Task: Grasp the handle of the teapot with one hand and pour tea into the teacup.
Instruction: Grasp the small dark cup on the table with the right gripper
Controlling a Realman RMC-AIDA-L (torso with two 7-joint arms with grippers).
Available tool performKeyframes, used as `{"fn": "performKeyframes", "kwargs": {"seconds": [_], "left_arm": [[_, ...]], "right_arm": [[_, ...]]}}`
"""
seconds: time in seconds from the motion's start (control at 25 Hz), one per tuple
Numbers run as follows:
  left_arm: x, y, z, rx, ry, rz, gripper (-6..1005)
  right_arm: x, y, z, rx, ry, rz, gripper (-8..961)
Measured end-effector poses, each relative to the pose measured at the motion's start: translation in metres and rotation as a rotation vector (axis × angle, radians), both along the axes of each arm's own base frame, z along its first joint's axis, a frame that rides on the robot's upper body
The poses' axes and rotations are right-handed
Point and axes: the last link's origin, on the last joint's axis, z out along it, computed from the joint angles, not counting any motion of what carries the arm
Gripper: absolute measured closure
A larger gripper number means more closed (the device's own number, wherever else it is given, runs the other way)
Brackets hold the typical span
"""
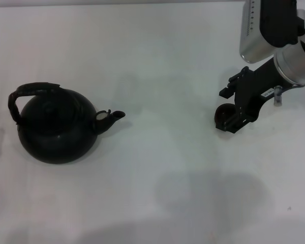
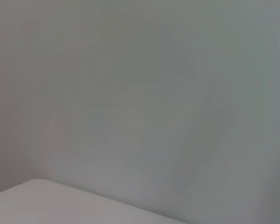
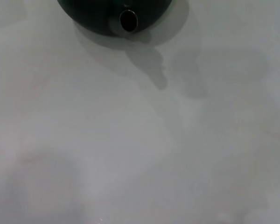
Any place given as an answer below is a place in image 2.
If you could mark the white table with rounded corner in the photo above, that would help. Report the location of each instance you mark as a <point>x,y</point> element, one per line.
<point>49,207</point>

